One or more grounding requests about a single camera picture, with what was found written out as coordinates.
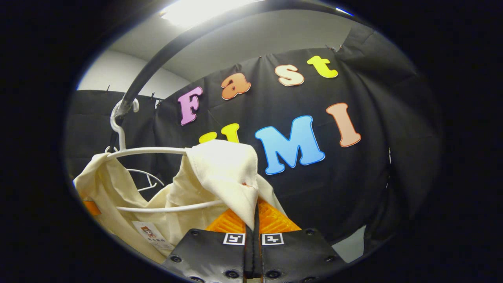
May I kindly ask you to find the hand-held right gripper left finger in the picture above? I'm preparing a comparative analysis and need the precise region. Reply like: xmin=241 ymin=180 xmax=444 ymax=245
xmin=161 ymin=208 xmax=254 ymax=283

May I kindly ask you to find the cream shirt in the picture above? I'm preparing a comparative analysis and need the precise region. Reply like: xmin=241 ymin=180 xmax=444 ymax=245
xmin=73 ymin=140 xmax=287 ymax=265

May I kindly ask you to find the empty white hanger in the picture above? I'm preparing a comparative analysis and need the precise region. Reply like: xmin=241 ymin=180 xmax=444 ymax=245
xmin=126 ymin=168 xmax=165 ymax=192

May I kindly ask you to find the black backdrop cloth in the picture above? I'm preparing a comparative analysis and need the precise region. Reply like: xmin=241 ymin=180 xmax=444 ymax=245
xmin=65 ymin=24 xmax=442 ymax=252

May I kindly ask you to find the large ceiling light panel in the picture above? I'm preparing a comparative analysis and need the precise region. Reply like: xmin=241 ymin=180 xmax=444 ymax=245
xmin=159 ymin=0 xmax=260 ymax=28

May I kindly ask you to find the black clothes rack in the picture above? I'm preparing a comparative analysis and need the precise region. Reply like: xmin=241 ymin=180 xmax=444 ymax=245
xmin=108 ymin=0 xmax=374 ymax=152

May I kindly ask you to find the white hanger holding shirt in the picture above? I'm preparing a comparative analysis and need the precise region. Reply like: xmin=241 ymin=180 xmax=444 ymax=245
xmin=104 ymin=98 xmax=225 ymax=213

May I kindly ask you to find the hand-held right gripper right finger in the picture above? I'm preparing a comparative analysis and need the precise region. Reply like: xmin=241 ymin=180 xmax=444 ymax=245
xmin=253 ymin=198 xmax=346 ymax=283

